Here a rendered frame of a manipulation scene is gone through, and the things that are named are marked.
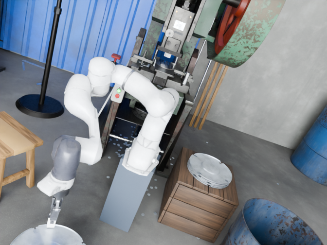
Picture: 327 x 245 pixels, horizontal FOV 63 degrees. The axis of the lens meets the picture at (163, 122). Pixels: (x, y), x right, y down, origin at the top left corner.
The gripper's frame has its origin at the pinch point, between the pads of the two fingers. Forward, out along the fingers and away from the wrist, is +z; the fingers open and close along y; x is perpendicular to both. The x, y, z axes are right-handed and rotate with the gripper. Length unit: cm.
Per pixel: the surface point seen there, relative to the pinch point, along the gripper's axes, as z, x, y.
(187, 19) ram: -84, -66, 97
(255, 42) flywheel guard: -87, -95, 57
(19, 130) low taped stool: -5, 20, 55
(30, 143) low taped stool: -5.1, 13.8, 44.2
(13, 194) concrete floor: 28, 18, 41
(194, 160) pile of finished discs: -10, -81, 40
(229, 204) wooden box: -4, -95, 10
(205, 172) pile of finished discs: -10, -84, 28
